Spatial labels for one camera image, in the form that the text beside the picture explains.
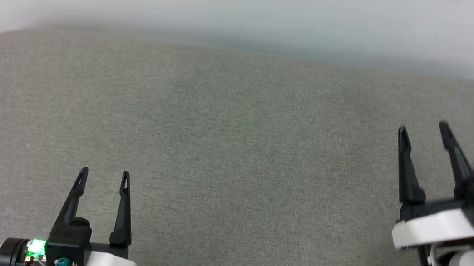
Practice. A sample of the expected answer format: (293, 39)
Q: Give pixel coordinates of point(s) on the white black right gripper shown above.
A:
(439, 230)

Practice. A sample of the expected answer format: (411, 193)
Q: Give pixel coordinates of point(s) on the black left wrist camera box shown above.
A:
(69, 239)

